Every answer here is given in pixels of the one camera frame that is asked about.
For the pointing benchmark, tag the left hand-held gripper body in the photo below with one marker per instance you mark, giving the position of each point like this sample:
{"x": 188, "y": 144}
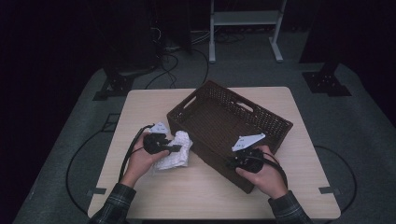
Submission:
{"x": 154, "y": 146}

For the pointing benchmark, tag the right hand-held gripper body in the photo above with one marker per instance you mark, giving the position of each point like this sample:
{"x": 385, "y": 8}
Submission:
{"x": 249, "y": 161}

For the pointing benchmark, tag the white knitted cloth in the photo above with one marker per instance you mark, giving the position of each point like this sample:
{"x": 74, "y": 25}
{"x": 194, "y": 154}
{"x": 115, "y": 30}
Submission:
{"x": 179, "y": 158}

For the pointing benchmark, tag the brown woven basket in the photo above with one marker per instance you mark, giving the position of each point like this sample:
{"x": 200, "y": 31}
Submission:
{"x": 218, "y": 121}

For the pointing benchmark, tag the person's left hand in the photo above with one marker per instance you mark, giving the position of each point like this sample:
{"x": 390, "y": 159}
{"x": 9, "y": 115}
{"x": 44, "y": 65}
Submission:
{"x": 140, "y": 165}

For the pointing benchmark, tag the person's right hand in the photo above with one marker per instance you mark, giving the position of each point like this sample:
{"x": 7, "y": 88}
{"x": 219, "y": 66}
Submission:
{"x": 267, "y": 180}

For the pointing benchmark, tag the black stand base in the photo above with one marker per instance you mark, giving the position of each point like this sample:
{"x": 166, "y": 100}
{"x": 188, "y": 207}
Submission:
{"x": 325, "y": 82}
{"x": 120, "y": 84}

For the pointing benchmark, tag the grey tape strip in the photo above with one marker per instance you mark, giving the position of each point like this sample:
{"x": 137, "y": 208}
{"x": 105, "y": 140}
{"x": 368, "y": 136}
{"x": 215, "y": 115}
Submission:
{"x": 97, "y": 191}
{"x": 328, "y": 190}

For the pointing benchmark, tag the white metal stand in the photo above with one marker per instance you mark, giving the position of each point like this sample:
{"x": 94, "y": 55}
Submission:
{"x": 246, "y": 17}

